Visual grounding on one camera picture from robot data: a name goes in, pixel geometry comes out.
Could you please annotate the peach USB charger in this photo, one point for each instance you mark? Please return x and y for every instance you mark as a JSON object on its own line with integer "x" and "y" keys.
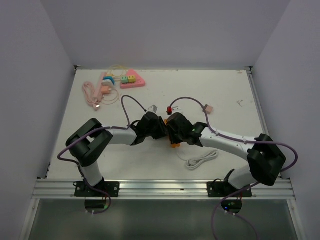
{"x": 105, "y": 90}

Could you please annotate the aluminium rail frame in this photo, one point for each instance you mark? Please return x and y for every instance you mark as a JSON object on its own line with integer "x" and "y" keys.
{"x": 158, "y": 190}

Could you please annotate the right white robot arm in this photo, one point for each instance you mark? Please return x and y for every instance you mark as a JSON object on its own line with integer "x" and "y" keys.
{"x": 264, "y": 161}

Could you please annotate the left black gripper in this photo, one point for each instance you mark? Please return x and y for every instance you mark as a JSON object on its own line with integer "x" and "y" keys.
{"x": 163, "y": 130}

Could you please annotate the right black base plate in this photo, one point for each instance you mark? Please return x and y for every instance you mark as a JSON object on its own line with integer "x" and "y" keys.
{"x": 219, "y": 189}

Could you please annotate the green USB charger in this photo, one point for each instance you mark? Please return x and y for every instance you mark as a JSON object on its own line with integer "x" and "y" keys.
{"x": 124, "y": 80}

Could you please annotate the pink triangular power strip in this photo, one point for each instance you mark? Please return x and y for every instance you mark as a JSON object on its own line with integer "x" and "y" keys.
{"x": 140, "y": 82}

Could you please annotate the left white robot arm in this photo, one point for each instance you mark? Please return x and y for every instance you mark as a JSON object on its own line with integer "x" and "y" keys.
{"x": 88, "y": 143}

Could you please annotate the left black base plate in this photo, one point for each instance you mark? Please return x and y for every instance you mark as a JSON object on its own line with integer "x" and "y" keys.
{"x": 110, "y": 187}

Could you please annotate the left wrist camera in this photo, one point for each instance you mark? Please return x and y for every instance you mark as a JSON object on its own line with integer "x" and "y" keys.
{"x": 152, "y": 109}

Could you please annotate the blue plug adapter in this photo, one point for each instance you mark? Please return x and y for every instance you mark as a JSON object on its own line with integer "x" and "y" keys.
{"x": 109, "y": 77}

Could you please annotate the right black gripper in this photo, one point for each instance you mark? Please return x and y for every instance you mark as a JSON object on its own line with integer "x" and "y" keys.
{"x": 173, "y": 139}

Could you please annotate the pink long power strip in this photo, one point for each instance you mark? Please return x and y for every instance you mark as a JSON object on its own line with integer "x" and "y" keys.
{"x": 97, "y": 93}

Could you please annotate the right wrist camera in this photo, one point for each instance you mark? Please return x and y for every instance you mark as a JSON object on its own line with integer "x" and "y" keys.
{"x": 174, "y": 109}

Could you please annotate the yellow USB charger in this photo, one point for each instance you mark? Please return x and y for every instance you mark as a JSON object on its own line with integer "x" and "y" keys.
{"x": 131, "y": 79}

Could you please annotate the pink plug charger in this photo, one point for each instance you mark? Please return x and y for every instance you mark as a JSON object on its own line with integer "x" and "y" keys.
{"x": 208, "y": 109}

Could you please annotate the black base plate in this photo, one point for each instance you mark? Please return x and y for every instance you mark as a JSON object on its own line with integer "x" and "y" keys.
{"x": 219, "y": 189}
{"x": 110, "y": 187}

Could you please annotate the orange power strip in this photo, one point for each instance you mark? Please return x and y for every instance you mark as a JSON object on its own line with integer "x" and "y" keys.
{"x": 173, "y": 145}

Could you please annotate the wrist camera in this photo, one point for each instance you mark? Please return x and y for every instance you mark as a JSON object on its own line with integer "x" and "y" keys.
{"x": 174, "y": 109}
{"x": 152, "y": 109}

